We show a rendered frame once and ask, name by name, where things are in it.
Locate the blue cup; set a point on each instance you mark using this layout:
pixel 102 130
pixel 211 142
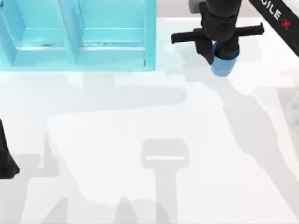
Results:
pixel 222 66

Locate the light blue rack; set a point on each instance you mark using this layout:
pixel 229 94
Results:
pixel 70 35

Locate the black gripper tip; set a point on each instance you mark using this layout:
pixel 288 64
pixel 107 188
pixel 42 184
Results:
pixel 5 161

